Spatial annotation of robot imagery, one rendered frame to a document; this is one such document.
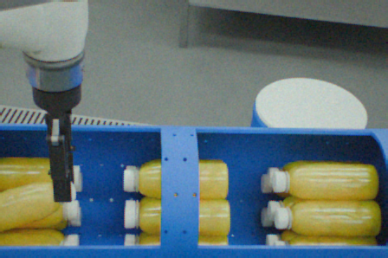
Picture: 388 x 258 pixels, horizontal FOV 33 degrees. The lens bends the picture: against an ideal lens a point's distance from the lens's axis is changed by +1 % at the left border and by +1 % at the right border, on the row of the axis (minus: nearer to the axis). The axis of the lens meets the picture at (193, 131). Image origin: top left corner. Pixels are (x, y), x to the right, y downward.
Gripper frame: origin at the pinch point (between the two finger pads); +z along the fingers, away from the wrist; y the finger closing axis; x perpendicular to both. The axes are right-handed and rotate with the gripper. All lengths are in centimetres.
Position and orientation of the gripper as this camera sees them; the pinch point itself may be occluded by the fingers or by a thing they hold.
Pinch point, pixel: (63, 177)
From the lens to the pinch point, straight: 115.6
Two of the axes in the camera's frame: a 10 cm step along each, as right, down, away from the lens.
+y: -0.6, -6.1, 7.9
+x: -10.0, -0.2, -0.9
